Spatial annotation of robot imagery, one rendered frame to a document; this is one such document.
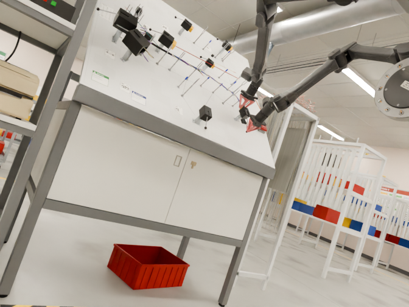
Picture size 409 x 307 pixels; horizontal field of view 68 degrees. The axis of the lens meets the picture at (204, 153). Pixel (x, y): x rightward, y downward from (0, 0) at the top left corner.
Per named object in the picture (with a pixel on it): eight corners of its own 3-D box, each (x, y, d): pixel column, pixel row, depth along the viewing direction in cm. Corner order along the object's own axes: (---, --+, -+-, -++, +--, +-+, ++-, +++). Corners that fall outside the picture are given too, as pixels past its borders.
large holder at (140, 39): (109, 36, 144) (123, 13, 136) (135, 64, 146) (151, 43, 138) (100, 39, 139) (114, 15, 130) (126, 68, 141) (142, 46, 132)
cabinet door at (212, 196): (243, 240, 180) (264, 177, 183) (165, 223, 150) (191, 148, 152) (240, 239, 182) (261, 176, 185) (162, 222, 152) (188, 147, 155)
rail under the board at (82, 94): (272, 179, 182) (276, 169, 183) (73, 99, 117) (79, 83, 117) (266, 178, 187) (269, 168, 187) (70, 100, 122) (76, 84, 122)
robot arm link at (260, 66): (265, 16, 128) (280, 3, 132) (254, 11, 131) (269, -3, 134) (257, 84, 166) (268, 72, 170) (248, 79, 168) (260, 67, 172)
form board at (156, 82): (77, 85, 119) (79, 83, 118) (104, -36, 178) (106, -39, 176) (272, 170, 185) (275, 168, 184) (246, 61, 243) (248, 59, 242)
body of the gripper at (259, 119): (248, 116, 170) (256, 106, 166) (259, 119, 177) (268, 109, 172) (253, 124, 166) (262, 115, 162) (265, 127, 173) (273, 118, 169)
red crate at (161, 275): (182, 287, 188) (190, 265, 189) (132, 290, 159) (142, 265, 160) (154, 265, 208) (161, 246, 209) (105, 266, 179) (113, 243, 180)
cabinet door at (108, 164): (164, 223, 150) (190, 148, 153) (46, 198, 120) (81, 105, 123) (162, 222, 152) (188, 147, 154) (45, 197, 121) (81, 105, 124)
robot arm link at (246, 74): (257, 77, 163) (266, 67, 166) (240, 66, 167) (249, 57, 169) (254, 91, 174) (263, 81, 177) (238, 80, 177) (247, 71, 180)
